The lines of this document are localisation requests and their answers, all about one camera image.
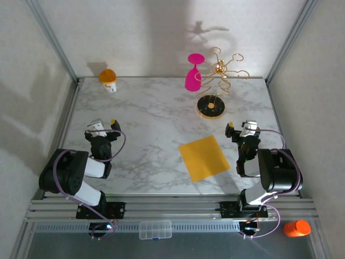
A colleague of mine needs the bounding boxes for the white cup with orange lid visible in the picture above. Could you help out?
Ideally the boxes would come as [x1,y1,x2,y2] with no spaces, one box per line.
[98,69,118,94]

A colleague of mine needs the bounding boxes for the pink wine glass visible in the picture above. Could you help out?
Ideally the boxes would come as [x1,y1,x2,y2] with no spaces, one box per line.
[184,53,205,92]

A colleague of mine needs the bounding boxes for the black controller box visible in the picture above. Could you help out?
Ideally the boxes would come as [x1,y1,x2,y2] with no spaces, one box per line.
[239,220,261,240]
[88,222,117,241]

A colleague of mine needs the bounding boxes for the orange plastic cup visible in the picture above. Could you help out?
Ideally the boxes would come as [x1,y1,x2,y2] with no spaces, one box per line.
[282,220,312,238]

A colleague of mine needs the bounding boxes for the clear plastic compartment box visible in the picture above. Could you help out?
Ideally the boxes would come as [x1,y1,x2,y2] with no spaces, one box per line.
[139,220,173,240]

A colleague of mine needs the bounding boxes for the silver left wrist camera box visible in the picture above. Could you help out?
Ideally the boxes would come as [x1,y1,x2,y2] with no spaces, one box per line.
[87,119,106,137]

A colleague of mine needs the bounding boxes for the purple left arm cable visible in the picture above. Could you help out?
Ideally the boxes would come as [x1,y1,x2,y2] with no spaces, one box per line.
[52,130,127,240]

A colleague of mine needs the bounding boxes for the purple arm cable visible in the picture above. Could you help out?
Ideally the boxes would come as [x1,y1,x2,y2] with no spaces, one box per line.
[242,128,302,240]
[52,130,127,240]

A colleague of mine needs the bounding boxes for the aluminium side rail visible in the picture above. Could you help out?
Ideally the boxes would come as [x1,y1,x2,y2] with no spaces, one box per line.
[265,79,301,197]
[40,78,81,200]

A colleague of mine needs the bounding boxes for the gold wire glass rack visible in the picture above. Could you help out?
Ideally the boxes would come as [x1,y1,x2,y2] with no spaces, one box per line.
[196,47,253,120]

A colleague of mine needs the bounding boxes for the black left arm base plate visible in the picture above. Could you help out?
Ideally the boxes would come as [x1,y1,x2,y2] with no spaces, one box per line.
[75,201,126,220]

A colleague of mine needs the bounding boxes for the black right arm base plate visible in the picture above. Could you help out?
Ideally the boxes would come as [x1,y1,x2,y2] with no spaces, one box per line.
[219,201,269,219]

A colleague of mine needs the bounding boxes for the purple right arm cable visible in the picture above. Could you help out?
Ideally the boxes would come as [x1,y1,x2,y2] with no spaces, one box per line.
[242,128,302,240]

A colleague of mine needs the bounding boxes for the grey slotted cable duct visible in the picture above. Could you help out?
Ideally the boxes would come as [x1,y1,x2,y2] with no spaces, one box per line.
[33,221,242,234]

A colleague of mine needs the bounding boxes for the aluminium mounting rail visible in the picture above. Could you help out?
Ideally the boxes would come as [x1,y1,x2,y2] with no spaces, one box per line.
[24,195,320,223]

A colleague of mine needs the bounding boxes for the aluminium frame post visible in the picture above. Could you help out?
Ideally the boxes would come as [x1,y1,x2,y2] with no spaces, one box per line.
[265,0,316,86]
[25,0,80,84]

